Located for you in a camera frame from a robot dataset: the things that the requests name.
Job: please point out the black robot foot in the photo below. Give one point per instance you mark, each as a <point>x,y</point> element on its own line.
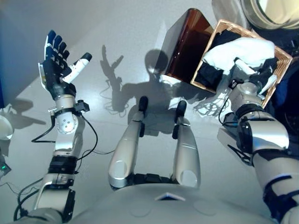
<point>143,103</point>
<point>181,109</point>

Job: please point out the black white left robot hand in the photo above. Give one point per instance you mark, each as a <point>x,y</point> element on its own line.
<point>52,74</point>

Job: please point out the small grey electronic box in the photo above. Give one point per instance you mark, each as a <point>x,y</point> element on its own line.
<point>4,169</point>

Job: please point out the black left robot foot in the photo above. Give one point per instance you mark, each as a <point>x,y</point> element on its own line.
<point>143,103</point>

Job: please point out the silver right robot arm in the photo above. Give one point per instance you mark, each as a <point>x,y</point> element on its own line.
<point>268,135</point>

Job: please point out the navy blue garment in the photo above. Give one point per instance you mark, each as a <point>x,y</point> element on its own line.
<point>268,66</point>

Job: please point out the white garment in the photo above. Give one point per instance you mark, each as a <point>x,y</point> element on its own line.
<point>233,51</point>

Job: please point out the white low platform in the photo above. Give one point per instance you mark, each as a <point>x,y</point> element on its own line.
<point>230,142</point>

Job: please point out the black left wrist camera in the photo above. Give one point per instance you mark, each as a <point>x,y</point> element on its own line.
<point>82,106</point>

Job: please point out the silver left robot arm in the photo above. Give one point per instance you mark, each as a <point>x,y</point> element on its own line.
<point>65,140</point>

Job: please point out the black rolled garment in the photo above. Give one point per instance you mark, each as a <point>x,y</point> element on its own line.
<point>208,74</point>

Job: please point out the wicker laundry basket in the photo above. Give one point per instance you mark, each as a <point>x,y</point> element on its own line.
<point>283,60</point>

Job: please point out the silver robot leg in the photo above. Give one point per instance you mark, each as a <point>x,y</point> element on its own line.
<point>126,154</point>
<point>188,154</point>

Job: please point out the grey robot torso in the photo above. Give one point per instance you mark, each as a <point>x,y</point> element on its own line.
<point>168,207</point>

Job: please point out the silver right robot leg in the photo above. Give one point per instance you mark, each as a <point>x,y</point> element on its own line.
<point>188,154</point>

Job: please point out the silver left robot leg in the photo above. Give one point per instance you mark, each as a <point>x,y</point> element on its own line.
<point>126,154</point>

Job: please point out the black right robot foot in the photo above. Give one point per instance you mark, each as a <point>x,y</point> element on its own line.
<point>181,109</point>

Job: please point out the black robot pelvis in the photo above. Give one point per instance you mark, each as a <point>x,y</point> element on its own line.
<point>154,179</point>

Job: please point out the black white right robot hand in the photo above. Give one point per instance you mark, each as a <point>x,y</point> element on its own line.
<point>261,78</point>

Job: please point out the white cylindrical object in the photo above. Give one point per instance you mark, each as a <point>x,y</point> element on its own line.
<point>4,127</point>

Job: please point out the round glass washing machine door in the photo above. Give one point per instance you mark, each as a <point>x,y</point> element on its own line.
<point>268,14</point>

